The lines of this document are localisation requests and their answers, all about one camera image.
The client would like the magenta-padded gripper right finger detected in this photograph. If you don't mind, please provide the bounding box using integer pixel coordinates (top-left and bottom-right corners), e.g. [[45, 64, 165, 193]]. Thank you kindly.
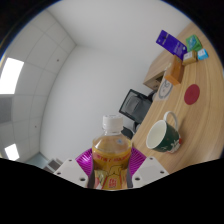
[[127, 146, 170, 189]]

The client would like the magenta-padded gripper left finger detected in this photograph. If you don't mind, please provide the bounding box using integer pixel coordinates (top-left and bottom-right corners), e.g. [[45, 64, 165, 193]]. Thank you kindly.
[[53, 148, 95, 188]]

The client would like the yellow-labelled tea drink bottle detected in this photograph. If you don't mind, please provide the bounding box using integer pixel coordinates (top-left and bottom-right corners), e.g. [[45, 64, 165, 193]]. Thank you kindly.
[[91, 114, 133, 191]]

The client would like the green mug with white inside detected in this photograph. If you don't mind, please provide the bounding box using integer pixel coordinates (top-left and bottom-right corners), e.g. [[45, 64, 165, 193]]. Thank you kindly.
[[145, 110, 184, 155]]

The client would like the black solid-back office chair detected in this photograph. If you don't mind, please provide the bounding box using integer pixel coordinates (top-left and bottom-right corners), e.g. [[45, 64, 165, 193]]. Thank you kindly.
[[121, 125, 138, 140]]

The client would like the black mesh-back office chair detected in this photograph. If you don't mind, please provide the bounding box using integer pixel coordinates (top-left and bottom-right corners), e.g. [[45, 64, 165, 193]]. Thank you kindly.
[[118, 88, 154, 125]]

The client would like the small ceiling light panel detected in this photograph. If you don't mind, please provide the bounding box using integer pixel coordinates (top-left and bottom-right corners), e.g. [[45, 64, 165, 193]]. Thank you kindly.
[[3, 143, 20, 162]]

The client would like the white printed paper sheet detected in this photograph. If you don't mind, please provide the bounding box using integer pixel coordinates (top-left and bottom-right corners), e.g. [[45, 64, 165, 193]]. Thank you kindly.
[[155, 78, 173, 102]]

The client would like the flat round red coaster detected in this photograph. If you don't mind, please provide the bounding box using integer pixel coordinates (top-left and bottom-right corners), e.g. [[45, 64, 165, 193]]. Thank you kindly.
[[183, 83, 201, 106]]

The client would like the grey ceiling air vent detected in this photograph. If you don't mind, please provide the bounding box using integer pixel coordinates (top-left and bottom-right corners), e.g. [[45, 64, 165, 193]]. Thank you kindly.
[[0, 95, 14, 124]]

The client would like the wooden side cabinet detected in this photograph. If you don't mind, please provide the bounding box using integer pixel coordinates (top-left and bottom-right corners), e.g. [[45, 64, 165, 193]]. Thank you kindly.
[[143, 49, 178, 91]]

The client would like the orange-brown tissue box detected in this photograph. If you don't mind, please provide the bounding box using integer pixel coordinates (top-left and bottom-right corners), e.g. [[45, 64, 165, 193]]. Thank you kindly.
[[163, 63, 185, 86]]

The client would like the large ceiling light panel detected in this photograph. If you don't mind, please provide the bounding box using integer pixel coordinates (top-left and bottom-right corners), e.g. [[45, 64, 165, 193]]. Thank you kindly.
[[0, 57, 25, 95]]

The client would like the small tan box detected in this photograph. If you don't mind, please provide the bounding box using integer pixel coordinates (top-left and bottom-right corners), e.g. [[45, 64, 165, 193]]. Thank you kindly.
[[181, 50, 199, 66]]

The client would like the purple upright box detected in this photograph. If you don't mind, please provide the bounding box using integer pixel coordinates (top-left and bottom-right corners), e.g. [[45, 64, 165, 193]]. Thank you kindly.
[[155, 29, 188, 61]]

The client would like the small light blue box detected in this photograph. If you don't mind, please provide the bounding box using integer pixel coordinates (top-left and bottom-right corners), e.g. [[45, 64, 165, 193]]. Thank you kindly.
[[197, 48, 210, 61]]

